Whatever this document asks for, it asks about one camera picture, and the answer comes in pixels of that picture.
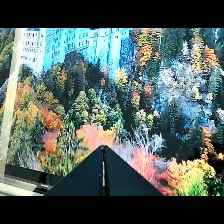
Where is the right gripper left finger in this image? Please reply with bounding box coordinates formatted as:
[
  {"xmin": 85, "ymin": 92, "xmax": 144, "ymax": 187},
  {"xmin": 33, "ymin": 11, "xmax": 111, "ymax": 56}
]
[{"xmin": 44, "ymin": 145, "xmax": 105, "ymax": 197}]

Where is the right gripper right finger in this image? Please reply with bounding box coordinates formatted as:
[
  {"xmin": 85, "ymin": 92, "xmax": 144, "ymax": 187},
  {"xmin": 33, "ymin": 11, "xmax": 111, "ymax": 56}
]
[{"xmin": 103, "ymin": 145, "xmax": 163, "ymax": 197}]

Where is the silver frame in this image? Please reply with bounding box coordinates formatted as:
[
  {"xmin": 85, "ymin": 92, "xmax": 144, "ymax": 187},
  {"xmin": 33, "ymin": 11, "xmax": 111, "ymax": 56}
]
[{"xmin": 0, "ymin": 175, "xmax": 46, "ymax": 197}]

